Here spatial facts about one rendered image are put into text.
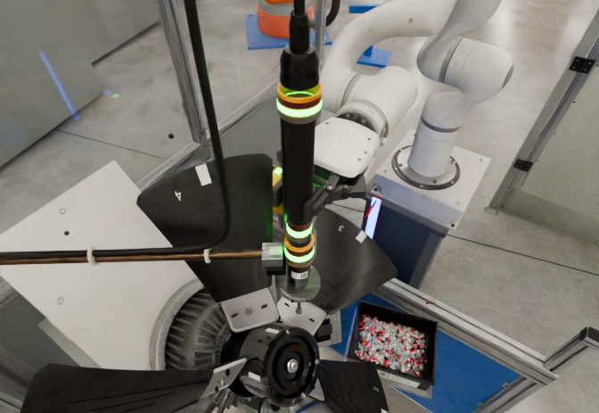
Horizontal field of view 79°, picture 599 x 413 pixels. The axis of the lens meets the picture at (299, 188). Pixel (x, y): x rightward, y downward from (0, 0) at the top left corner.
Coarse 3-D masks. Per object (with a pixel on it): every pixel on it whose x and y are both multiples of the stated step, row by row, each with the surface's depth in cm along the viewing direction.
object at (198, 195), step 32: (224, 160) 60; (256, 160) 61; (160, 192) 58; (192, 192) 59; (256, 192) 61; (160, 224) 59; (192, 224) 60; (256, 224) 61; (224, 288) 62; (256, 288) 61
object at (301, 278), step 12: (300, 24) 30; (300, 36) 30; (288, 48) 32; (300, 48) 31; (312, 48) 32; (288, 60) 31; (300, 60) 31; (312, 60) 32; (288, 72) 32; (300, 72) 32; (312, 72) 32; (288, 84) 33; (300, 84) 32; (312, 84) 33; (288, 264) 56; (300, 276) 56; (300, 288) 59
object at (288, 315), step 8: (280, 304) 70; (296, 304) 70; (304, 304) 70; (312, 304) 70; (280, 312) 69; (288, 312) 69; (304, 312) 69; (312, 312) 69; (320, 312) 69; (280, 320) 68; (288, 320) 67; (296, 320) 68; (304, 320) 68; (320, 320) 68; (304, 328) 66; (312, 328) 67
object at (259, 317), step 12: (228, 300) 63; (240, 300) 62; (252, 300) 62; (264, 300) 62; (228, 312) 63; (240, 312) 63; (252, 312) 62; (264, 312) 62; (276, 312) 62; (240, 324) 63; (252, 324) 63; (264, 324) 63
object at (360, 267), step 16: (320, 224) 83; (336, 224) 84; (352, 224) 85; (320, 240) 81; (336, 240) 81; (352, 240) 82; (368, 240) 84; (320, 256) 78; (336, 256) 78; (352, 256) 79; (368, 256) 81; (384, 256) 83; (320, 272) 75; (336, 272) 75; (352, 272) 76; (368, 272) 78; (384, 272) 80; (320, 288) 72; (336, 288) 73; (352, 288) 74; (368, 288) 75; (320, 304) 70; (336, 304) 70
